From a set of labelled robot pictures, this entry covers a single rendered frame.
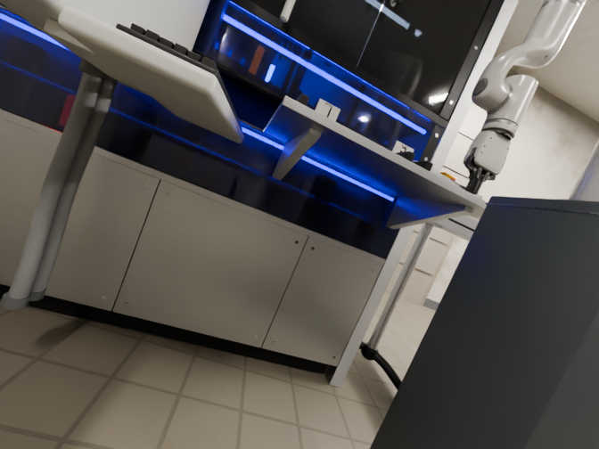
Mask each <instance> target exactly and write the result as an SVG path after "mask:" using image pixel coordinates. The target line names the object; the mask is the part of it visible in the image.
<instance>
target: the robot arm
mask: <svg viewBox="0 0 599 449"><path fill-rule="evenodd" d="M585 2H586V0H545V1H544V2H543V4H542V6H541V8H540V9H539V11H538V13H537V16H536V18H535V19H534V21H533V24H532V26H531V28H530V30H529V33H528V35H527V36H526V38H525V40H524V42H523V43H522V45H519V46H516V47H514V48H512V49H510V50H508V51H506V52H504V53H501V54H499V55H498V56H497V57H496V58H494V59H493V60H492V61H491V62H490V63H489V64H488V65H487V67H486V68H485V69H484V70H483V72H482V73H481V75H480V78H479V80H478V82H477V84H476V86H475V87H474V89H473V91H472V101H473V103H474V104H476V105H477V106H478V107H480V108H482V109H483V110H485V111H486V112H487V118H486V120H485V122H484V125H483V127H482V129H481V130H480V132H479V133H478V135H477V136H476V137H475V139H474V140H473V142H472V144H471V146H470V148H469V149H468V151H467V152H466V154H465V156H464V161H463V163H464V166H465V167H466V168H467V169H468V170H469V178H470V180H469V183H468V184H467V186H466V189H465V190H466V191H468V192H469V193H471V194H478V192H479V190H480V187H481V185H482V183H483V182H486V181H487V180H489V181H494V180H495V179H496V176H497V175H499V174H500V172H501V170H502V168H503V166H504V164H505V161H506V158H507V155H508V152H509V149H510V145H511V140H512V139H513V138H514V137H515V135H516V133H517V131H518V128H519V126H520V124H521V121H522V119H523V117H524V115H525V113H526V110H527V108H528V107H529V103H530V101H531V99H532V97H533V95H534V93H535V91H536V89H537V81H536V79H534V78H533V77H531V76H527V75H514V76H510V77H508V78H505V77H506V75H507V73H508V71H509V70H510V68H511V67H512V66H513V65H519V66H523V67H527V68H533V69H536V68H542V67H545V66H546V65H547V64H548V63H550V62H551V61H552V60H553V59H554V57H555V56H556V54H558V52H559V50H560V49H561V47H562V44H563V42H564V40H565V39H566V37H567V36H568V34H569V32H570V30H571V28H572V26H573V24H574V22H575V21H576V19H577V17H578V15H579V13H580V12H581V10H582V8H583V6H584V4H585ZM554 200H585V201H599V139H598V141H597V143H596V145H595V147H594V149H593V151H592V153H591V155H590V157H589V158H588V160H587V163H586V165H585V166H584V168H583V170H582V172H581V174H580V176H579V178H578V181H577V182H576V184H575V186H574V188H573V190H572V192H571V194H570V197H569V198H568V199H554Z"/></svg>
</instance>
